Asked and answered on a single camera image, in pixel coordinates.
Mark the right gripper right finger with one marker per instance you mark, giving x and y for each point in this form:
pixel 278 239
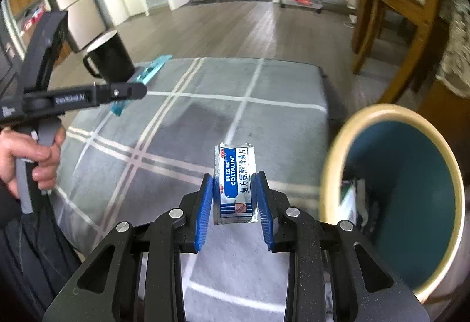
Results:
pixel 266 208

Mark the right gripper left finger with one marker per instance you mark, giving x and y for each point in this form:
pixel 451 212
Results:
pixel 205 197

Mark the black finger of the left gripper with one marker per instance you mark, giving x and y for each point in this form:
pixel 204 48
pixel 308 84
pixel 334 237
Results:
pixel 115 92

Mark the light blue wrapper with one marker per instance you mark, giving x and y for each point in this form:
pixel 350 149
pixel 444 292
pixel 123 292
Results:
pixel 144 73

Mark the blue white blister pack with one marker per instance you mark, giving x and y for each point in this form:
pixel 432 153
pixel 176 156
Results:
pixel 234 194

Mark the teal trash bin tan rim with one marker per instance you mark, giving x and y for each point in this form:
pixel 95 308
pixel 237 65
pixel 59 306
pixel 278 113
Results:
pixel 409 168

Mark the black mug white inside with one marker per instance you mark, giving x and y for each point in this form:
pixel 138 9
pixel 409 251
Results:
pixel 107 59

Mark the grey plaid ottoman cover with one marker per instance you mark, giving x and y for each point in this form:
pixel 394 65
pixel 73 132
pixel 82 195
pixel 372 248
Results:
pixel 135 166

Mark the lace tablecloth table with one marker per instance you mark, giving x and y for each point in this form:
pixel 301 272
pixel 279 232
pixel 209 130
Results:
pixel 446 105

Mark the wooden chair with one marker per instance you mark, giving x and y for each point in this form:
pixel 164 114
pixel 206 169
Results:
pixel 424 15

